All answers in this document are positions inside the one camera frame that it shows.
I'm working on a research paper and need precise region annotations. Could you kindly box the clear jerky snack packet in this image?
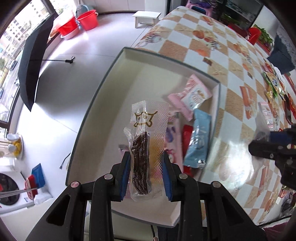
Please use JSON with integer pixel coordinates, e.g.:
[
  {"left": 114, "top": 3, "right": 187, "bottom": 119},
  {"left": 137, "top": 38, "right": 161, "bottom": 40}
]
[{"left": 123, "top": 100, "right": 169, "bottom": 201}]

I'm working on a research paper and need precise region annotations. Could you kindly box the pink white small packet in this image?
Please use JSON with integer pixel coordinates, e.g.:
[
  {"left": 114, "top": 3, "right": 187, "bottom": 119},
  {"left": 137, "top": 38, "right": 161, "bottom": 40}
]
[{"left": 258, "top": 102, "right": 274, "bottom": 130}]

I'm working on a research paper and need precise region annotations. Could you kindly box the light blue snack packet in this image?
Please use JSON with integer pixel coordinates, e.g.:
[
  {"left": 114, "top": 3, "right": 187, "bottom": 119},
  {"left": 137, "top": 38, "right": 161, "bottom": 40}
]
[{"left": 184, "top": 108, "right": 211, "bottom": 169}]

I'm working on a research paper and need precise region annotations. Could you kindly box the green rimmed white box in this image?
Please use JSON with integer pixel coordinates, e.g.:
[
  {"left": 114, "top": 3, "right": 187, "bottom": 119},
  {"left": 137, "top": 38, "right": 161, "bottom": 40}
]
[{"left": 65, "top": 47, "right": 221, "bottom": 229}]

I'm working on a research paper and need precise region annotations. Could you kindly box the pink snack bag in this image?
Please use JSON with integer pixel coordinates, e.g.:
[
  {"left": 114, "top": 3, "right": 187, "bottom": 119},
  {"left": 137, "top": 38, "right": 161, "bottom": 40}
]
[{"left": 165, "top": 110, "right": 183, "bottom": 171}]

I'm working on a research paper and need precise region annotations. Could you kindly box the red snack packet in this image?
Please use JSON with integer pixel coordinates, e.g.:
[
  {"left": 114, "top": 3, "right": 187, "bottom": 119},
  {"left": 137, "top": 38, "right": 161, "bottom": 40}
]
[{"left": 182, "top": 125, "right": 194, "bottom": 177}]

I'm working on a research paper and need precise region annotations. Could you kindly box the pink white biscuit packet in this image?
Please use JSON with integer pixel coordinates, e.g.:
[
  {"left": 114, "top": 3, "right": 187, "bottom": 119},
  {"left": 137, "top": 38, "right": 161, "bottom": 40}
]
[{"left": 168, "top": 74, "right": 212, "bottom": 121}]

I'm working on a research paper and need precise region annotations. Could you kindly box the black umbrella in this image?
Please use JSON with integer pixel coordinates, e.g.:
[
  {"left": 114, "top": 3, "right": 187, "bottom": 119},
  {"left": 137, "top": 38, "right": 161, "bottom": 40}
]
[{"left": 17, "top": 12, "right": 76, "bottom": 112}]

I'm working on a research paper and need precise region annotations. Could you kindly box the white step stool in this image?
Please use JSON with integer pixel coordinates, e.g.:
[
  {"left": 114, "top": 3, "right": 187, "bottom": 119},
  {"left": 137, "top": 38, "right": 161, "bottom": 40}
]
[{"left": 132, "top": 11, "right": 161, "bottom": 28}]

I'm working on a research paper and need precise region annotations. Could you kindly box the red basin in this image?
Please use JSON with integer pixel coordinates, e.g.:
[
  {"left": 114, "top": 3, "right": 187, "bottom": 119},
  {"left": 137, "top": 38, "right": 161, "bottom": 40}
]
[{"left": 58, "top": 16, "right": 80, "bottom": 40}]

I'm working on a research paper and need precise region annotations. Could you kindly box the red bucket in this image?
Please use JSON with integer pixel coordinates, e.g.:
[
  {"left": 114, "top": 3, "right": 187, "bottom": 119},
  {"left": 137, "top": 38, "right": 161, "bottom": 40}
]
[{"left": 77, "top": 9, "right": 99, "bottom": 31}]

